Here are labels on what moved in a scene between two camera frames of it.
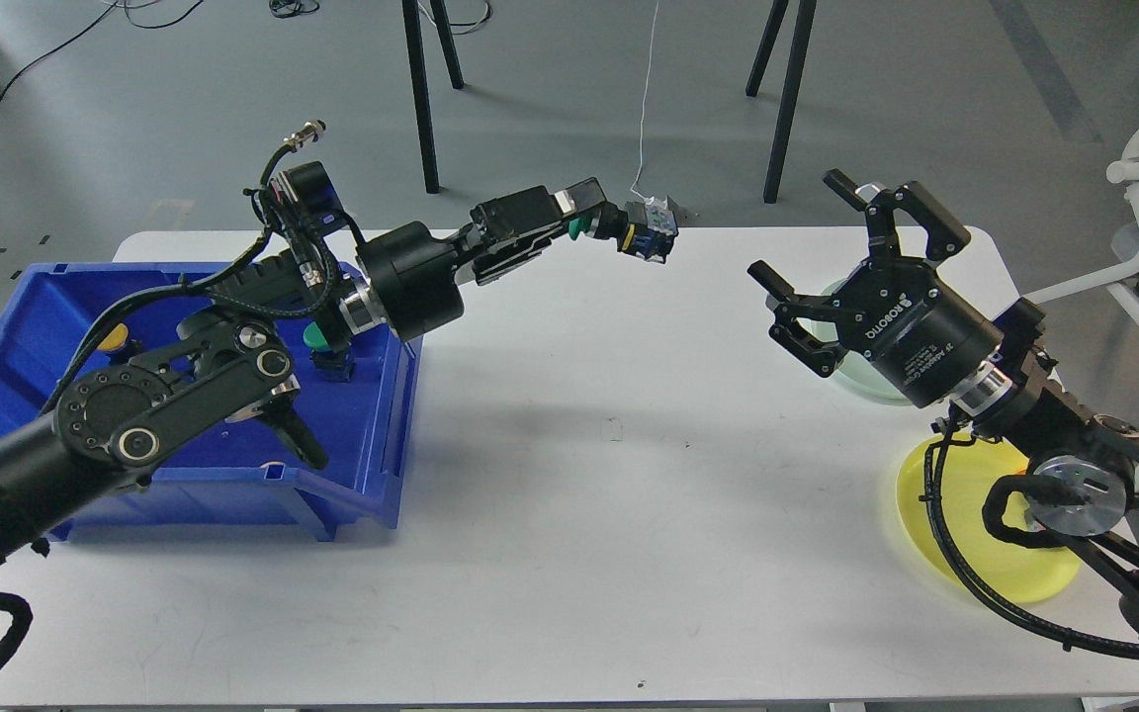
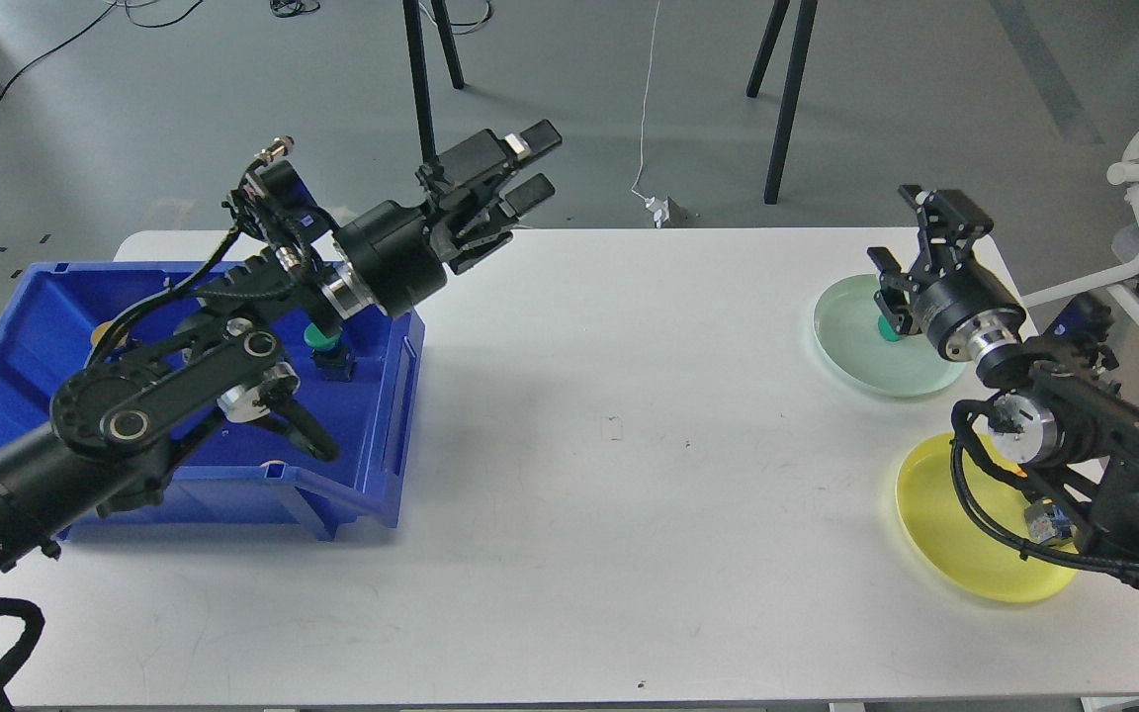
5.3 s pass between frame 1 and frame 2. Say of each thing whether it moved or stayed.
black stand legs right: stayed
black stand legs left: stayed
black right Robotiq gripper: moved
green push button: stayed
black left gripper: moved
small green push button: moved
